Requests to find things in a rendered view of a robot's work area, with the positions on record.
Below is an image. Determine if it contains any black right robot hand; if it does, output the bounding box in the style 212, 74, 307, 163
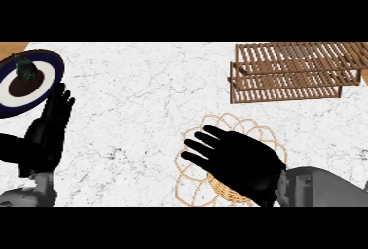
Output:
180, 124, 288, 208

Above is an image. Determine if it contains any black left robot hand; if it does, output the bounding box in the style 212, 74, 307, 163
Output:
0, 82, 76, 179

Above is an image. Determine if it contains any tan woven flower placemat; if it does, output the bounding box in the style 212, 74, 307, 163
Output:
174, 112, 289, 208

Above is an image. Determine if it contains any dark green bell pepper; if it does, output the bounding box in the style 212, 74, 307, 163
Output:
13, 53, 36, 82

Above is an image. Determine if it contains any wooden tiered shelf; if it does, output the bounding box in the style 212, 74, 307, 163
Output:
227, 42, 368, 105

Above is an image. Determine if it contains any blue and white plate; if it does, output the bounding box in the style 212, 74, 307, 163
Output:
0, 49, 66, 120

